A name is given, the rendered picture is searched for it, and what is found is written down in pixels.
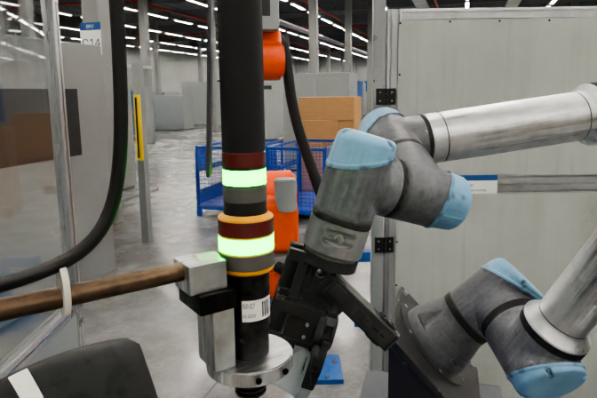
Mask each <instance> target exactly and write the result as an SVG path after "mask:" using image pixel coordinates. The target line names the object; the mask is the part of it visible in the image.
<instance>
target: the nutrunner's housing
mask: <svg viewBox="0 0 597 398"><path fill-rule="evenodd" d="M227 284H229V285H231V286H232V287H234V288H236V300H237V307H235V308H234V315H235V359H236V360H239V361H246V362H247V361H256V360H259V359H261V358H264V357H265V356H267V355H268V353H269V326H268V325H269V324H270V282H269V272H267V273H265V274H263V275H256V276H249V277H239V276H232V275H227ZM266 390H267V386H259V387H252V388H238V387H236V388H235V393H236V395H238V396H239V397H241V398H259V397H260V396H261V395H263V394H264V393H265V392H266Z"/></svg>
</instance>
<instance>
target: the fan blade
mask: <svg viewBox="0 0 597 398"><path fill-rule="evenodd" d="M26 368H28V371H29V372H30V374H31V376H32V377H33V379H34V381H35V382H36V385H37V386H38V388H39V390H40V392H41V394H42V396H43V397H44V398H158V397H157V393H156V390H155V386H154V383H153V380H152V378H151V375H150V372H149V369H148V366H147V363H146V360H145V357H144V354H143V352H142V349H141V347H140V344H139V343H137V342H135V341H133V340H131V339H129V338H116V339H110V340H106V341H101V342H98V343H93V344H90V345H86V346H80V347H78V348H74V349H71V350H68V351H66V352H63V353H60V354H56V355H54V356H51V357H48V358H46V359H43V360H42V361H39V362H35V363H33V364H31V365H29V366H27V367H25V368H23V369H21V370H17V371H15V372H13V373H12V374H10V375H8V376H6V377H4V378H1V379H0V398H20V397H19V396H18V394H17V392H16V390H15V389H14V387H13V385H12V383H11V381H10V380H9V379H8V378H9V377H10V376H12V375H14V374H16V373H18V372H20V371H22V370H25V369H26Z"/></svg>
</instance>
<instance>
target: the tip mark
mask: <svg viewBox="0 0 597 398"><path fill-rule="evenodd" d="M8 379H9V380H10V381H11V383H12V385H13V387H14V389H15V390H16V392H17V394H18V396H19V397H20V398H44V397H43V396H42V394H41V392H40V390H39V388H38V386H37V385H36V382H35V381H34V379H33V377H32V376H31V374H30V372H29V371H28V368H26V369H24V370H22V371H20V372H18V373H16V374H14V375H12V376H10V377H9V378H8Z"/></svg>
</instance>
